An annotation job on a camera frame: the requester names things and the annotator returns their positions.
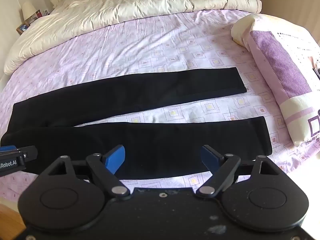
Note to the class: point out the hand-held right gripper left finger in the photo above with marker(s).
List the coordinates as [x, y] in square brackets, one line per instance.
[115, 159]

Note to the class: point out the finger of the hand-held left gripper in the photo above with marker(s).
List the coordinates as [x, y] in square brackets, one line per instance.
[27, 153]

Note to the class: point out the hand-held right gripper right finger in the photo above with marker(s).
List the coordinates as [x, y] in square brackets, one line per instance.
[208, 158]

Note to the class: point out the black pants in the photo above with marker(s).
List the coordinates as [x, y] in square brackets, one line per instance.
[100, 97]

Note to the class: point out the pink patterned bed sheet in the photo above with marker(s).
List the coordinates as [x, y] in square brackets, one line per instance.
[150, 50]

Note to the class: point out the pink and cream pillow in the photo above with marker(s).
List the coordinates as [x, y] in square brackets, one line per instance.
[275, 55]

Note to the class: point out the small dark object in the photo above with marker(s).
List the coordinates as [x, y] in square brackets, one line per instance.
[317, 72]

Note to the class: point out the white table lamp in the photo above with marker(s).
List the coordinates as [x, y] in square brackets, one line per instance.
[28, 10]

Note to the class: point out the cream duvet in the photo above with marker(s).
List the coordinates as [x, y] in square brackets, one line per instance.
[125, 5]

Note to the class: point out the brown picture frame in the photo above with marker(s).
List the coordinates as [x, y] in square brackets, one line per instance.
[22, 28]

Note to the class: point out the red picture frame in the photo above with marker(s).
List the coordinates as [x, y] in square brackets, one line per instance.
[37, 14]

